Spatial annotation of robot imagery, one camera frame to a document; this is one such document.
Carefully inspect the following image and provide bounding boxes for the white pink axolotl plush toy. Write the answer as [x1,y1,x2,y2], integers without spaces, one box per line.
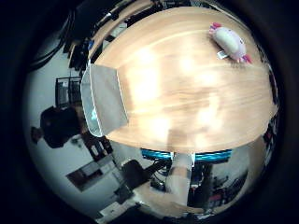
[208,21,253,64]

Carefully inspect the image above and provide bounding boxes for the black office chair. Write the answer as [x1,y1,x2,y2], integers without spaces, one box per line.
[120,159,151,190]

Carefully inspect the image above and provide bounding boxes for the wooden side desk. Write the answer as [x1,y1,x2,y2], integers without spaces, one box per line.
[88,0,163,60]

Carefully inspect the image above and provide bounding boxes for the black wire rack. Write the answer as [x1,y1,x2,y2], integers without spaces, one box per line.
[55,77,83,108]

